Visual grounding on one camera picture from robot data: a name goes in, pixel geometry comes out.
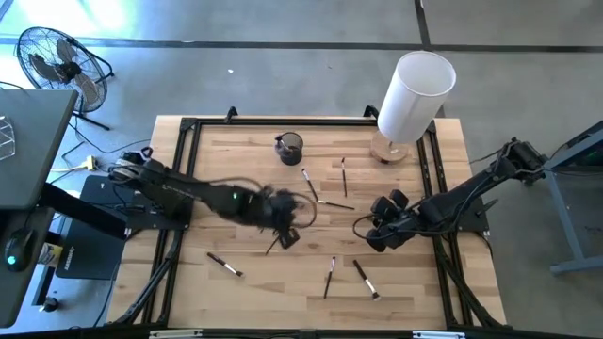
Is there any white shade table lamp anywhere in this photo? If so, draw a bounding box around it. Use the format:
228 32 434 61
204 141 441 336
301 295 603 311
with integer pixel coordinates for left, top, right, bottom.
369 50 457 166

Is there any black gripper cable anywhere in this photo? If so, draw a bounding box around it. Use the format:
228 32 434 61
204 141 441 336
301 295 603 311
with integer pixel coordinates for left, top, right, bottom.
351 214 378 242
291 191 318 231

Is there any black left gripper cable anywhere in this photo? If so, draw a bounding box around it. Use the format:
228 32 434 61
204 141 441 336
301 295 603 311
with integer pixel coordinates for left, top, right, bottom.
291 191 318 231

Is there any wire basket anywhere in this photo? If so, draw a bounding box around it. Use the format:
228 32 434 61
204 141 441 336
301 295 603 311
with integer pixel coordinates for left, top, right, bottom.
0 115 17 162

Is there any thin black makeup brush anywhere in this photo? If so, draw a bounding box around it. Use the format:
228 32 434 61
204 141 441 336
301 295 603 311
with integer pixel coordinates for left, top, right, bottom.
264 234 283 256
301 168 319 202
323 255 337 299
317 199 356 211

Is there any black aluminium table frame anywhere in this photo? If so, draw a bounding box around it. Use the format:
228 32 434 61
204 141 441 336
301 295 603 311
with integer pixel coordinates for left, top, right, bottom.
110 105 509 339

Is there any silver extrusion bar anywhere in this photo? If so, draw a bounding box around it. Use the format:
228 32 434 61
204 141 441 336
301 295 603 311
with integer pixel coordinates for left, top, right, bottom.
149 329 204 339
412 330 466 339

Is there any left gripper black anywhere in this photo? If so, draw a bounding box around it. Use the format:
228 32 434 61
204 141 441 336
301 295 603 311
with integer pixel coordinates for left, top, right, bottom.
253 185 305 250

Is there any black desk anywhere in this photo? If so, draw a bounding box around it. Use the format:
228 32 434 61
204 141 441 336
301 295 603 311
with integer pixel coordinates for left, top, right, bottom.
0 182 129 330

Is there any flat-head makeup brush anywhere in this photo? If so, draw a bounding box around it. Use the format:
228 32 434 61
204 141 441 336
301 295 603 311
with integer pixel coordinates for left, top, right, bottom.
206 251 245 278

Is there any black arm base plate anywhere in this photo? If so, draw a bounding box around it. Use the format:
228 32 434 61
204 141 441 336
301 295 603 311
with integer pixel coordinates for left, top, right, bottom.
125 186 195 232
452 195 492 234

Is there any grey-blue metal stand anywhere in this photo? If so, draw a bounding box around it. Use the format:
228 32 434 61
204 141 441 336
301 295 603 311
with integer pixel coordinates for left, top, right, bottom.
544 120 603 277

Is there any black floor fan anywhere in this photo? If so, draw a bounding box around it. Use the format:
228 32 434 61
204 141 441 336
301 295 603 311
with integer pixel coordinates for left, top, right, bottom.
16 26 116 132

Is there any black computer mouse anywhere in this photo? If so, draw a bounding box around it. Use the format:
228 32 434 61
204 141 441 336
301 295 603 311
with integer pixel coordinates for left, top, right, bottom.
3 227 38 274

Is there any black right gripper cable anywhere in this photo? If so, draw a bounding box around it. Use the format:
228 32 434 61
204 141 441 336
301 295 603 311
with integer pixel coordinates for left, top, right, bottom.
351 214 378 242

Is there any dark grey desk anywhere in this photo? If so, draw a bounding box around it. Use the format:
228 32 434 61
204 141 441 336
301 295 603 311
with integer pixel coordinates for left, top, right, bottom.
0 89 79 211

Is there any yellow labelled box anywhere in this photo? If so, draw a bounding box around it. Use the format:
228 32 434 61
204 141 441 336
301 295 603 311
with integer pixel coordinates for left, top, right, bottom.
37 242 64 266

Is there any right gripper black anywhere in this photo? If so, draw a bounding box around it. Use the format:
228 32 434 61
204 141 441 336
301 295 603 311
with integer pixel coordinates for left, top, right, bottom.
366 196 428 253

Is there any small black knob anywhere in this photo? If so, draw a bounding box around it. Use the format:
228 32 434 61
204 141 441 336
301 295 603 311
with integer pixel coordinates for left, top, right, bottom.
39 295 61 314

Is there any black mesh pen cup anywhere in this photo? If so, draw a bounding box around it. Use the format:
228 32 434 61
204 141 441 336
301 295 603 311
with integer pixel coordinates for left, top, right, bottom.
274 131 305 167

